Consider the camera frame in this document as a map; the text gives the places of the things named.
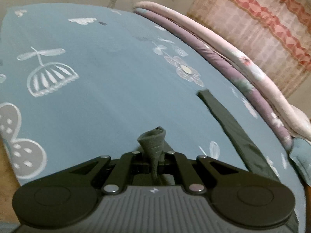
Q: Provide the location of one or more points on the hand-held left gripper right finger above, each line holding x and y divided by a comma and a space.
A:
177, 165

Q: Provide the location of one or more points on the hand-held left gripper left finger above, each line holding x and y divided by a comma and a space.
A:
128, 165

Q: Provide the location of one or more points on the teal pillow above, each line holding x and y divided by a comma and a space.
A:
302, 157

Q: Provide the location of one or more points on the bed with teal floral sheet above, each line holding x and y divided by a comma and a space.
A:
109, 89

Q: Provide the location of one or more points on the folded pink floral quilt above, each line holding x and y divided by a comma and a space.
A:
243, 68

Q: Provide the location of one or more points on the pink patterned curtain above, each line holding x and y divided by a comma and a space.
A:
255, 24

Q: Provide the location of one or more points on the dark green pants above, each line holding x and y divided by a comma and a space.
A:
233, 131

